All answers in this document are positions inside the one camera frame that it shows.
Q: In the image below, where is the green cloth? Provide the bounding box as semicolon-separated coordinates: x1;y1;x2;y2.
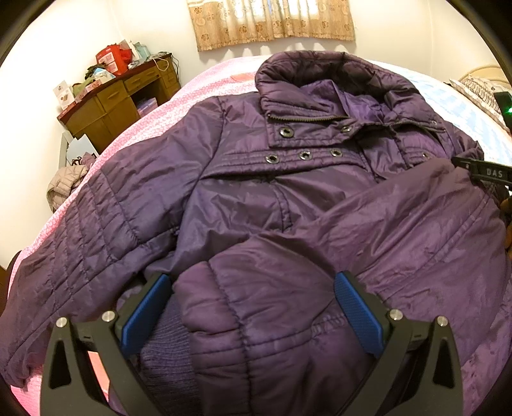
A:
83;66;111;87

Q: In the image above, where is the beige puffer jacket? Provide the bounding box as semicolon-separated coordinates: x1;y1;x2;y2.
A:
46;164;89;212

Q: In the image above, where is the person's right hand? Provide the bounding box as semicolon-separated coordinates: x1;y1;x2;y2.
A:
500;195;512;252

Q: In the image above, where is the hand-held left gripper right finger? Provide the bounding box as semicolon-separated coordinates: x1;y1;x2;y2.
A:
335;271;467;416

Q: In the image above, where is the white printed box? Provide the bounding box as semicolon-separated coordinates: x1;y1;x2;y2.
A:
53;80;76;110

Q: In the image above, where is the white paper bag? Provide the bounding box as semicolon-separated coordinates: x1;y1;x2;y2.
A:
60;134;99;169

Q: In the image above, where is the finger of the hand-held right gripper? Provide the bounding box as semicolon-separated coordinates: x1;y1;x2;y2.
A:
451;157;512;201

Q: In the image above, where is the beige floral curtain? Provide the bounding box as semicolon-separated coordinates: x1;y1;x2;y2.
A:
187;0;356;52

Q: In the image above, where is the cream headboard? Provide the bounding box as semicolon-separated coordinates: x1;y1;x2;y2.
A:
459;63;512;83

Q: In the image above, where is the bed with pink sheet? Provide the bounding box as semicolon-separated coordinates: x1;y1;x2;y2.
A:
0;55;512;416

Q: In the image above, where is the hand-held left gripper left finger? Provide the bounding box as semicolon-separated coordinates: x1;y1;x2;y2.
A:
40;274;172;416

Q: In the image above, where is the grey patterned pillow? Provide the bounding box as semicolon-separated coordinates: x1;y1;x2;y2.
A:
450;74;512;129

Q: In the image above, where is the purple quilted jacket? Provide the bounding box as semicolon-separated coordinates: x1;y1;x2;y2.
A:
0;51;512;416

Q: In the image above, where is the purple box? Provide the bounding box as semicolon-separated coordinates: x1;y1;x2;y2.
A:
136;97;157;119

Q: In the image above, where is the red bag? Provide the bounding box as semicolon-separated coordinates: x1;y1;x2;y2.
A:
96;45;132;75

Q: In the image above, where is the wooden desk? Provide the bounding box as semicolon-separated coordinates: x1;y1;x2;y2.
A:
57;60;181;155

